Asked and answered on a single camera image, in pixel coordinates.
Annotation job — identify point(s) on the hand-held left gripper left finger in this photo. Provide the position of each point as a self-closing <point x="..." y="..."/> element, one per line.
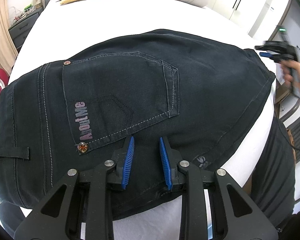
<point x="128" y="165"/>

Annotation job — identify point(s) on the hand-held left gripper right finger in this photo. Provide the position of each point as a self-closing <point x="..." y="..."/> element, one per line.
<point x="166" y="165"/>

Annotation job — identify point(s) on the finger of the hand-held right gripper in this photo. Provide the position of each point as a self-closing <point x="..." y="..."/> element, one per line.
<point x="266" y="54"/>
<point x="270" y="46"/>

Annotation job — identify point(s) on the dark denim pants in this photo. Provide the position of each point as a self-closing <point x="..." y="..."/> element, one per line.
<point x="140" y="92"/>

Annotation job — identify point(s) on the white wardrobe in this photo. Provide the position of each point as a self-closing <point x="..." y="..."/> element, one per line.
<point x="260" y="5"/>

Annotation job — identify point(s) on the person's dark clothed leg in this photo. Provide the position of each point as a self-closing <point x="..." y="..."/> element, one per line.
<point x="277" y="167"/>

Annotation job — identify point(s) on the bed with white sheet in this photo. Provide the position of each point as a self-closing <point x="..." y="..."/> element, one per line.
<point x="90" y="25"/>

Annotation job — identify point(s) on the grey nightstand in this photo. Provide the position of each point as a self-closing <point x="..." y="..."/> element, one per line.
<point x="22" y="31"/>

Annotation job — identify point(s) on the beige curtain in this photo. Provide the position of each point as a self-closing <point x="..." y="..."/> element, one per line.
<point x="6" y="30"/>

